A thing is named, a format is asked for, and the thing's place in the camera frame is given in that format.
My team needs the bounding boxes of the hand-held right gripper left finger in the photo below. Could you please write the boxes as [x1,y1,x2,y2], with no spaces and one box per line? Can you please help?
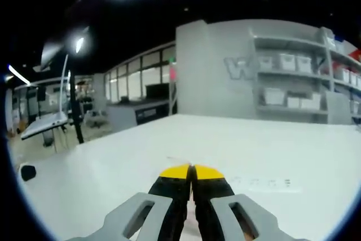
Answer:
[66,164,193,241]

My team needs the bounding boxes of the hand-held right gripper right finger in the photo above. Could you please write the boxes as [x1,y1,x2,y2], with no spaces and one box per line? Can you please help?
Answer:
[192,164,305,241]

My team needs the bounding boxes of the rows of white storage bins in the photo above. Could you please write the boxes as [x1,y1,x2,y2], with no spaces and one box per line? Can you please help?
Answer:
[259,33,361,112]

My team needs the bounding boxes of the ceiling light strip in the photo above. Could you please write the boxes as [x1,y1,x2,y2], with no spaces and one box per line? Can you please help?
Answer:
[8,64,31,86]

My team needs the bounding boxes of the grey counter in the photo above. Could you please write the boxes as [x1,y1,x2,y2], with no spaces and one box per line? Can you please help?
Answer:
[108,99,170,134]

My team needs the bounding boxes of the grey workbench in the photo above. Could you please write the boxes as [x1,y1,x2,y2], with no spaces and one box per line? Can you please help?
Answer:
[20,112,69,141]

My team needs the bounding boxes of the grey leaning panel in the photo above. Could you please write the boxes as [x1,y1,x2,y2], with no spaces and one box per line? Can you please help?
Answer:
[325,90,354,125]

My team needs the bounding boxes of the grey shelf rack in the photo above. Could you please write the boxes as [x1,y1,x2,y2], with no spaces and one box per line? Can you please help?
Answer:
[252,25,361,125]

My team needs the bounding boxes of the black pole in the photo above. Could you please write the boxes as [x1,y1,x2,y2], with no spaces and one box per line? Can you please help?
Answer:
[68,73,85,145]

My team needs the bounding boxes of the black monitor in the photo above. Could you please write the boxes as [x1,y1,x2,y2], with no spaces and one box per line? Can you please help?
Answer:
[145,82,170,98]

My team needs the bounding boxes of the white lamp bar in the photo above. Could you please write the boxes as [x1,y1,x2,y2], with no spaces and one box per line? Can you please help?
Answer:
[74,36,86,55]

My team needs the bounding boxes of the hanging dark screen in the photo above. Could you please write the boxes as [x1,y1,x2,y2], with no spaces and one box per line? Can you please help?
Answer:
[40,37,66,70]

